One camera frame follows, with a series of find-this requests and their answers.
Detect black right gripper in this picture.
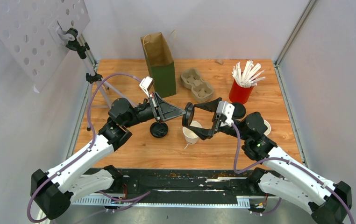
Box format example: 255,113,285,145
185,98,249,142

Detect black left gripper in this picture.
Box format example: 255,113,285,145
124,92,186,128

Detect cardboard cup carrier stack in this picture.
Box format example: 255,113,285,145
180,68,214,103

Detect green paper bag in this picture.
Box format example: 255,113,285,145
140,32,177,98

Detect black coffee cup lid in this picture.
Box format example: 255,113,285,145
232,102,246,119

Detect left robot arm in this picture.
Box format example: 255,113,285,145
27,92,185,223

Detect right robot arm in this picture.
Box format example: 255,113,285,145
182,98,354,224

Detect red cylindrical straw holder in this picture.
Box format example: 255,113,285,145
228,81,254,104

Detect wrapped white straws bundle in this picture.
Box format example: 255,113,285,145
232,60,266,88

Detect white paper cup stack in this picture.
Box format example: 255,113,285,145
264,120,271,136

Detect white tripod stand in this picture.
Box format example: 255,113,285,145
63,28,138,132

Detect white perforated board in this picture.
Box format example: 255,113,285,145
0,0,90,92

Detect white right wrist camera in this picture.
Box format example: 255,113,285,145
216,101,234,127

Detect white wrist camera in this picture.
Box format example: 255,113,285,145
216,101,234,127
139,76,154,97

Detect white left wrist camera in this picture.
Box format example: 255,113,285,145
139,76,154,97

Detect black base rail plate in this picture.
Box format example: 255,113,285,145
91,168,278,205

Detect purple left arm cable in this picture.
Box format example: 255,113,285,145
26,72,143,224

